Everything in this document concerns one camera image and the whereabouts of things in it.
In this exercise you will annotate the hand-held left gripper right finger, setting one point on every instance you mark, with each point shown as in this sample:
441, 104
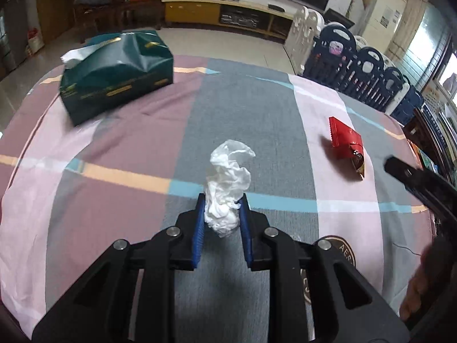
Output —
246, 232

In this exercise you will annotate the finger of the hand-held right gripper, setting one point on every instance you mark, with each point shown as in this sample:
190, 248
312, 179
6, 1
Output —
410, 178

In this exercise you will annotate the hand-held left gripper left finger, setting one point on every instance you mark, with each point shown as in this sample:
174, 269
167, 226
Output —
199, 232

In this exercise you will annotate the white tissue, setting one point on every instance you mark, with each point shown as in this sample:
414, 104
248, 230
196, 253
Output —
225, 182

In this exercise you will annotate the red snack wrapper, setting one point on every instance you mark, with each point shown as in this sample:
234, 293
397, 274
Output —
344, 137

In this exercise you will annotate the person's right hand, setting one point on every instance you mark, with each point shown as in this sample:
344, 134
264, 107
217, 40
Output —
425, 278

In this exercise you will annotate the dark wooden cabinet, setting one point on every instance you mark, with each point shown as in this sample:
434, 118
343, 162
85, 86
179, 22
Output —
414, 128

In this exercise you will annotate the round dark printed disc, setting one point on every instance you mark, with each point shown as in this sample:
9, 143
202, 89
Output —
342, 250

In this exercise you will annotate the window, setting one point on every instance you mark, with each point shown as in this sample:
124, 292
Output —
448, 75

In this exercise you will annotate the navy and white playpen fence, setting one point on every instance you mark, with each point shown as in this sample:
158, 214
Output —
357, 68

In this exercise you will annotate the cream standing air conditioner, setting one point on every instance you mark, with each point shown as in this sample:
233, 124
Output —
385, 10

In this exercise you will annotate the black monitor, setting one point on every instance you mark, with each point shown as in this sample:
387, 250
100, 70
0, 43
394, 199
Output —
337, 18

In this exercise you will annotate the dark green tissue pack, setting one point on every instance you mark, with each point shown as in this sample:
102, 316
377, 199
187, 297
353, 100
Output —
117, 75

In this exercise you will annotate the black audio receiver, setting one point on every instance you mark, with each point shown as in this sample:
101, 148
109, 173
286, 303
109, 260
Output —
241, 18

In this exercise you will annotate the black set-top box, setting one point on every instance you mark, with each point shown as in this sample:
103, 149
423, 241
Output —
276, 7

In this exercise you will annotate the yellow wooden television cabinet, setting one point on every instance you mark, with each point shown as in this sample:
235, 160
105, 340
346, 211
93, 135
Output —
189, 10

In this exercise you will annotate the white sack with red print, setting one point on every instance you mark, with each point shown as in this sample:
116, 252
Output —
35, 41

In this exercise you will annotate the brown wooden door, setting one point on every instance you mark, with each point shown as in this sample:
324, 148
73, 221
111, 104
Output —
53, 3

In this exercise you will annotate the grey refrigerator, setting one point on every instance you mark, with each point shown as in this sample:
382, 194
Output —
12, 32

